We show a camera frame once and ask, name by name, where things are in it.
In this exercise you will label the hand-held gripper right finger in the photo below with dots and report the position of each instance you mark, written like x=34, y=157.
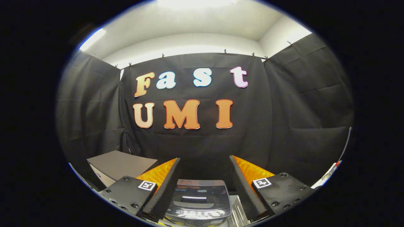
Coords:
x=244, y=186

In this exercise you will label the white flat object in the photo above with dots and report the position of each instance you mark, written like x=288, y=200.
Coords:
x=326, y=176

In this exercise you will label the ceiling light strip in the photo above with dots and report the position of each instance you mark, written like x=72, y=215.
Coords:
x=92, y=39

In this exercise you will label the ceiling light panel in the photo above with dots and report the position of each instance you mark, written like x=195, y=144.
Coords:
x=195, y=2

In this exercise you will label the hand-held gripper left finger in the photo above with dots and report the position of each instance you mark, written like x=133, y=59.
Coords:
x=165, y=189

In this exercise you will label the dark transparent washing machine lid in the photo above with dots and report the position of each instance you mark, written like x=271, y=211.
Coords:
x=199, y=192

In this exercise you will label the grey cabinet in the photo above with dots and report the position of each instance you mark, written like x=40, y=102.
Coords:
x=120, y=164

